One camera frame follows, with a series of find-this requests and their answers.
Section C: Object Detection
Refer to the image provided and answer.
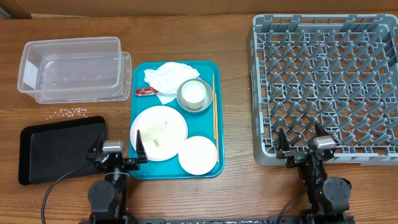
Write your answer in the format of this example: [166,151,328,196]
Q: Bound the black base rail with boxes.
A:
[77,215,355,224]

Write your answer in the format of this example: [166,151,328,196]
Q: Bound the teal serving tray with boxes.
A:
[131,60,225,180]

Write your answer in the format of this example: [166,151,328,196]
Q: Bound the red snack wrapper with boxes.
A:
[135,86,159,96]

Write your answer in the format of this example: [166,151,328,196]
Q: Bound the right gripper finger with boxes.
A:
[276,128,290,159]
[315,123,333,140]

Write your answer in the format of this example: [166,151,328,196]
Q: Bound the wooden chopstick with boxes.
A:
[212,74,216,140]
[214,93,220,162]

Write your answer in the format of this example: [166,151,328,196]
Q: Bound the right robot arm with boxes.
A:
[275,123,354,224]

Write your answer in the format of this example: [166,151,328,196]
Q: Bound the grey bowl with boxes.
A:
[177,78,212,113]

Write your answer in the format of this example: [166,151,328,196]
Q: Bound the white cup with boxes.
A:
[181,80,206,110]

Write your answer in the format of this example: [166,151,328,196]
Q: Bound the grey dishwasher rack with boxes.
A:
[248,14,397,166]

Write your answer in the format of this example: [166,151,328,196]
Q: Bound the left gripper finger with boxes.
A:
[90,131,106,153]
[136,129,148,164]

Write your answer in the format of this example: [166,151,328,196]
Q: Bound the clear plastic bin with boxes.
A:
[17,37,132,104]

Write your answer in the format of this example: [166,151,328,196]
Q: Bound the scattered rice grains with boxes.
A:
[47,107,88,120]

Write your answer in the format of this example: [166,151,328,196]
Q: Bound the white napkin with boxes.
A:
[144,62,200,105]

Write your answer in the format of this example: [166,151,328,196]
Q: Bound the black tray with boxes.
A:
[18,116,108,185]

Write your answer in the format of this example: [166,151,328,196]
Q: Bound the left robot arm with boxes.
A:
[86,131,148,223]

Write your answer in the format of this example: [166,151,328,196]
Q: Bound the large white plate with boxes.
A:
[130,106,188,162]

